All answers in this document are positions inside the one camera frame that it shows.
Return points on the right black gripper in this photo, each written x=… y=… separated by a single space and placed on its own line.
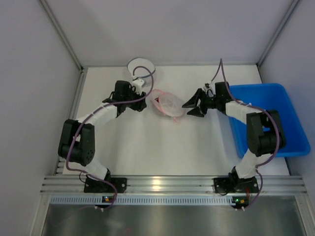
x=202 y=103

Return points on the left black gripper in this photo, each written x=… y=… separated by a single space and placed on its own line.
x=137 y=102

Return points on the pink trimmed mesh laundry bag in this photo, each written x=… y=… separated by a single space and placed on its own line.
x=169 y=104

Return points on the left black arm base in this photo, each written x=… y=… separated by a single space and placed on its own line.
x=92 y=185

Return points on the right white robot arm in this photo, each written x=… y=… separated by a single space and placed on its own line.
x=264 y=130

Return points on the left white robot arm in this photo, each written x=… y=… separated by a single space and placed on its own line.
x=77 y=142

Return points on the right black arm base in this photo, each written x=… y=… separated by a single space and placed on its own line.
x=233 y=184

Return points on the blue plastic bin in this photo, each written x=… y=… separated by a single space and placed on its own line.
x=272 y=96

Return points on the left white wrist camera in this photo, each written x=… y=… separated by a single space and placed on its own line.
x=138 y=83

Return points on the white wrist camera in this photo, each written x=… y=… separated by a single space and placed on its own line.
x=208 y=89
x=138 y=83

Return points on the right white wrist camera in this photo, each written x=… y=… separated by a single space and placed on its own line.
x=208 y=89

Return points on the left aluminium frame post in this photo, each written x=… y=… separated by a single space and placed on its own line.
x=60 y=32

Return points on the aluminium frame post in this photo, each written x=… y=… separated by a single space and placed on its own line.
x=60 y=32
x=293 y=5

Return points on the aluminium front rail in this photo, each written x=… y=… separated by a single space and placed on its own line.
x=191 y=185

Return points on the slotted grey cable duct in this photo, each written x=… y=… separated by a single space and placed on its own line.
x=149 y=200

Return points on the right aluminium frame post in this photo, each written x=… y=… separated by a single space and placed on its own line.
x=293 y=5

